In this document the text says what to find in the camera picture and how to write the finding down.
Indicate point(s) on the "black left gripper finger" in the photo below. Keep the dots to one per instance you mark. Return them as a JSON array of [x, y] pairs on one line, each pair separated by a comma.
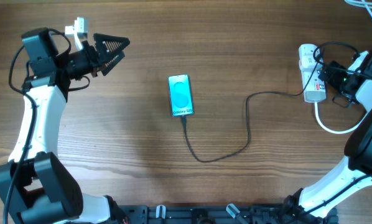
[[108, 66], [108, 46]]

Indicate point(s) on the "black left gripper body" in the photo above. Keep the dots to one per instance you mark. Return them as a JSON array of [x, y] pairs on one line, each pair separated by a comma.
[[92, 63]]

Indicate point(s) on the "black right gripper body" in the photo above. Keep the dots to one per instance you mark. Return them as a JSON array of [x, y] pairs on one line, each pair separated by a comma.
[[338, 79]]

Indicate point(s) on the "blue Galaxy smartphone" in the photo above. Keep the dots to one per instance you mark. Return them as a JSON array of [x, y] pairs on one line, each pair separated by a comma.
[[180, 95]]

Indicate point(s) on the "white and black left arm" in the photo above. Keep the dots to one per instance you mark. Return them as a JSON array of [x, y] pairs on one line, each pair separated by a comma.
[[35, 187]]

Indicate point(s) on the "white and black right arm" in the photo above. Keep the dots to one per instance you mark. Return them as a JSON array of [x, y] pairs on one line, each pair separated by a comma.
[[354, 172]]

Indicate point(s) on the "white USB charger plug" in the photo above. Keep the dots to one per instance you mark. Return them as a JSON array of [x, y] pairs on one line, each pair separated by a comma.
[[306, 60]]

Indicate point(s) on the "white power strip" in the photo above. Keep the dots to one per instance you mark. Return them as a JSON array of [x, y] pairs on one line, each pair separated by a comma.
[[314, 88]]

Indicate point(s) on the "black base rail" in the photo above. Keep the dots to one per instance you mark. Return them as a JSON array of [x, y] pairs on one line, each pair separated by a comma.
[[255, 214]]

